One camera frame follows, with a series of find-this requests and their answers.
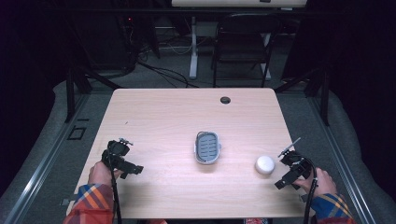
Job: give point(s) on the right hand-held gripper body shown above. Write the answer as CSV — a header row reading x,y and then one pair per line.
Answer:
x,y
295,163

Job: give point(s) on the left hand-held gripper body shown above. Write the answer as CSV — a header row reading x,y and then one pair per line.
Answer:
x,y
115,152

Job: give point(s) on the person's right hand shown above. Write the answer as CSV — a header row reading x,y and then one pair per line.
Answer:
x,y
319,183

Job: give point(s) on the person's left hand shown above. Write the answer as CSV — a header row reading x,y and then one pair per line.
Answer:
x,y
99,174

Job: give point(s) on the white round soap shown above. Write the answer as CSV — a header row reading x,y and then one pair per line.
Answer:
x,y
265,165

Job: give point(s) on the grey soap dish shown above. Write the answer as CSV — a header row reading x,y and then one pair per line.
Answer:
x,y
207,147

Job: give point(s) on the black folding chair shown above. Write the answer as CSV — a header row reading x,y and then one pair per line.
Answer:
x,y
243,46

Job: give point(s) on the white desk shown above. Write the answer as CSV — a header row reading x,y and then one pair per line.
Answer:
x,y
193,46

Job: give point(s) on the black floor socket frame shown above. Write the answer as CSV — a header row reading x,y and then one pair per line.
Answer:
x,y
77,133

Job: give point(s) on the aluminium floor rail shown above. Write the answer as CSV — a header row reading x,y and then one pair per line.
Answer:
x,y
339,155
40,168

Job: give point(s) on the black metal frame stand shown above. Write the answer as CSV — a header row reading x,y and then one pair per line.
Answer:
x,y
74,90
322,93

